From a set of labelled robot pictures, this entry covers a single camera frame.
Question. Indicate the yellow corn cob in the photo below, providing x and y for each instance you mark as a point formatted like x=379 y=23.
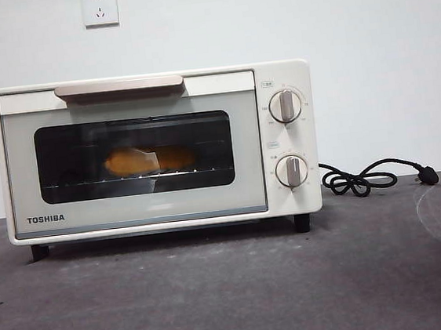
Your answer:
x=129 y=162

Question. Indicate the white wall socket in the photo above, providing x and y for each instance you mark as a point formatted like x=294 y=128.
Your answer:
x=100 y=8

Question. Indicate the cream oven timer knob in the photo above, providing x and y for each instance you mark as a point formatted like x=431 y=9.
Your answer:
x=292 y=171

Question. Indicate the cream Toshiba toaster oven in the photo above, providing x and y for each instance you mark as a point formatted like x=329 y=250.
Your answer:
x=289 y=142

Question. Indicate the cream oven temperature knob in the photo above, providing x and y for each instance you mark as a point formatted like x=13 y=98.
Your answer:
x=285 y=105

